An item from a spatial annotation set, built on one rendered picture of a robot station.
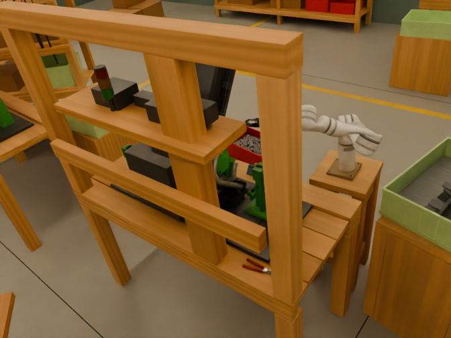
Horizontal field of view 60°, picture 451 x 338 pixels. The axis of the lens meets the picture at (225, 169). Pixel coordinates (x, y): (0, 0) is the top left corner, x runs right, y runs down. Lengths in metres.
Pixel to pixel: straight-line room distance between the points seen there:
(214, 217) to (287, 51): 0.71
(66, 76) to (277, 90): 3.55
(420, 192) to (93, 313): 2.20
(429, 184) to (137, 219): 1.55
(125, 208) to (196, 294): 0.92
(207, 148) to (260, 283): 0.68
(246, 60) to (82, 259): 2.59
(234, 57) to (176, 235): 1.14
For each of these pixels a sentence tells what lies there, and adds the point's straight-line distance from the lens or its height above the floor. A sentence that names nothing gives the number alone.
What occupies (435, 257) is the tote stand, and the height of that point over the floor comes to 0.75.
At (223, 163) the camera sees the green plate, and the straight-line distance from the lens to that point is 2.00.
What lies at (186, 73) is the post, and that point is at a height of 1.79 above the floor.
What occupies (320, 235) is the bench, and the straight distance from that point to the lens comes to 1.92.
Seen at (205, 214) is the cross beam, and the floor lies 1.27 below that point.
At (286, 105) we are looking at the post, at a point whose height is 1.77.
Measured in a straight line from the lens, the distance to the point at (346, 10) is 7.03.
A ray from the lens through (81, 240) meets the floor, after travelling 3.54.
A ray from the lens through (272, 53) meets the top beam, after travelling 1.01.
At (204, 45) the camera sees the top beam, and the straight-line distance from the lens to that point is 1.14.
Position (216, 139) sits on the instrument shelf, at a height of 1.54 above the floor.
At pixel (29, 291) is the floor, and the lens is 3.38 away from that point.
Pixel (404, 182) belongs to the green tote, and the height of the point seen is 0.88.
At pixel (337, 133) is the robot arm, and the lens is 1.66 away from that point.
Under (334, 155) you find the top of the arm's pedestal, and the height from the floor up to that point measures 0.85.
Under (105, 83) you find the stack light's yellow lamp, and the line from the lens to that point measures 1.67.
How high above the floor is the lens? 2.28
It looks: 36 degrees down
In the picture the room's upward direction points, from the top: 9 degrees counter-clockwise
